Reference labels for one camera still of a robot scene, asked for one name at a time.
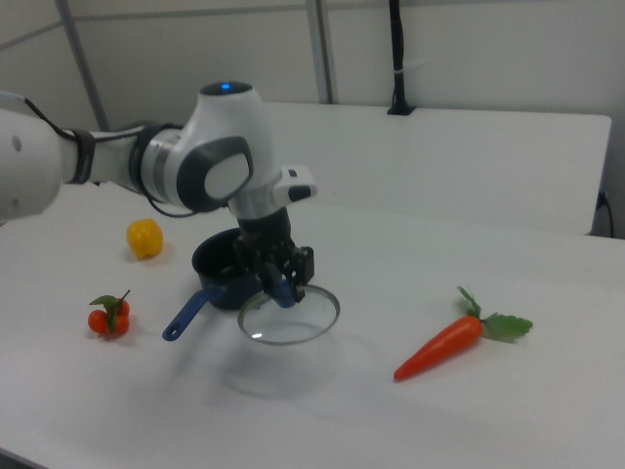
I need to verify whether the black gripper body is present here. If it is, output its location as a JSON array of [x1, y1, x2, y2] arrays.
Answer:
[[236, 208, 297, 275]]

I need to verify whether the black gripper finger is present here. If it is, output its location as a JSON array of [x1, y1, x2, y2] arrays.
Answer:
[[285, 245, 315, 302], [232, 237, 280, 296]]

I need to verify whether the glass lid with blue knob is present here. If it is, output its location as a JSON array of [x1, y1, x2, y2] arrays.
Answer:
[[236, 277, 342, 347]]

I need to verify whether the dark blue saucepan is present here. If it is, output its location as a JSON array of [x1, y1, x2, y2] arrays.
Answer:
[[161, 228, 269, 342]]

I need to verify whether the yellow toy bell pepper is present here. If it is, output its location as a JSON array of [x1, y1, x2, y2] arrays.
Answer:
[[126, 218, 164, 261]]

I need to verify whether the orange toy carrot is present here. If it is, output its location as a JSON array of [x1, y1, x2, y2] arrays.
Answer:
[[393, 285, 534, 382]]

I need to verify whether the white background table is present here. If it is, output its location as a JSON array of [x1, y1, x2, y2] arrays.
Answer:
[[262, 101, 613, 236]]

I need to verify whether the toy tomato cluster with leaves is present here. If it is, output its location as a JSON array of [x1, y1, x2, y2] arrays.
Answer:
[[87, 288, 132, 338]]

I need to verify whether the grey partition post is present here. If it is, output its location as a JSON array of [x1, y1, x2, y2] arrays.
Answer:
[[307, 0, 339, 105], [54, 0, 110, 132]]

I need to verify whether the black camera pole with base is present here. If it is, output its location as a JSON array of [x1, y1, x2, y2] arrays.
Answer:
[[387, 0, 417, 116]]

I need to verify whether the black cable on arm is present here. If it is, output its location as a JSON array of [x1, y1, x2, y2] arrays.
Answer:
[[19, 96, 199, 218]]

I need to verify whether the black wall cable with plug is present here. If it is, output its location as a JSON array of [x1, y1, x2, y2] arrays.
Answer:
[[597, 191, 615, 238]]

